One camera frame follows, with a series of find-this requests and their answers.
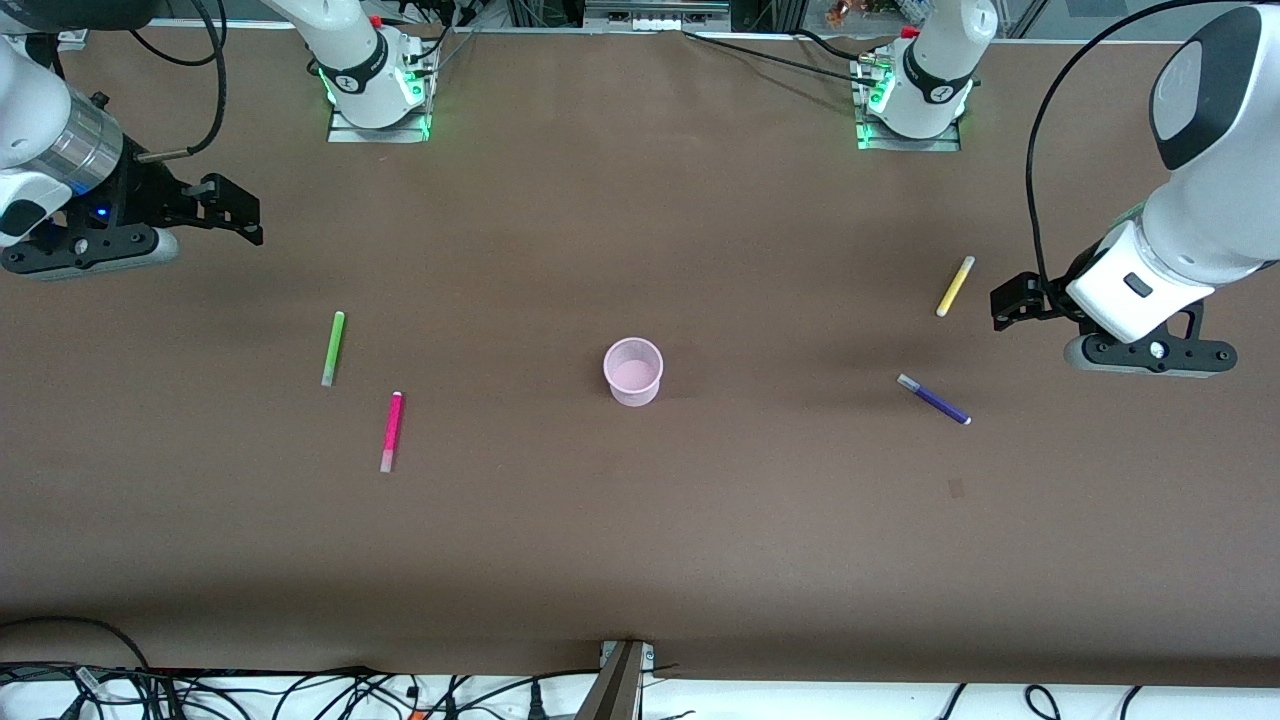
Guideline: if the aluminium frame rail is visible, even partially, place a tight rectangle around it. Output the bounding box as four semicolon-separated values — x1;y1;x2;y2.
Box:
584;0;733;32

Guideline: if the black cable on table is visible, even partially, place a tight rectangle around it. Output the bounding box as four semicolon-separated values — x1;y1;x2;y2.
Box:
682;29;883;83

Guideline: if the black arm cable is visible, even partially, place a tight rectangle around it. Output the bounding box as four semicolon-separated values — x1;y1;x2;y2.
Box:
1024;0;1206;293
128;0;229;165

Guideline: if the pink highlighter pen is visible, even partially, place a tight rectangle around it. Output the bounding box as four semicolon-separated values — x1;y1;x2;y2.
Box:
379;391;405;474

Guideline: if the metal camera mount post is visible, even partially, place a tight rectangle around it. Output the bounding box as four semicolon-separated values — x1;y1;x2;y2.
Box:
577;639;657;720

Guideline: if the pink pen holder cup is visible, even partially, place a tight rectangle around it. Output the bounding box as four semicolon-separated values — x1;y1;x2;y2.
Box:
602;337;665;408

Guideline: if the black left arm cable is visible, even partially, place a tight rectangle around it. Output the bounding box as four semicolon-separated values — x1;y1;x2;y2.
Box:
1024;0;1206;293

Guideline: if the yellow highlighter pen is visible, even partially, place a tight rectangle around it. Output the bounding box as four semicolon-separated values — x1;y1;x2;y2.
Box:
935;256;976;319

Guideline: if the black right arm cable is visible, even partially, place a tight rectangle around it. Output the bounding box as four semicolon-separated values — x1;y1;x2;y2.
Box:
128;0;229;165

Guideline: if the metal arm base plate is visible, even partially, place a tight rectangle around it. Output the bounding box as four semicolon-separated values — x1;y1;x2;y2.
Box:
856;118;962;153
327;98;434;144

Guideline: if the black looping floor cable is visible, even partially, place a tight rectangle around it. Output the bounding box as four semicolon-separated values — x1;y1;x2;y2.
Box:
0;614;153;675

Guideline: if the green highlighter pen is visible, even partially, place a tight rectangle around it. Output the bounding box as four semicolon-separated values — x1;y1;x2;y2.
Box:
320;311;347;388

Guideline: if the purple marker pen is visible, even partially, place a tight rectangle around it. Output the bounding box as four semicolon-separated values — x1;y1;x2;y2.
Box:
897;373;973;426

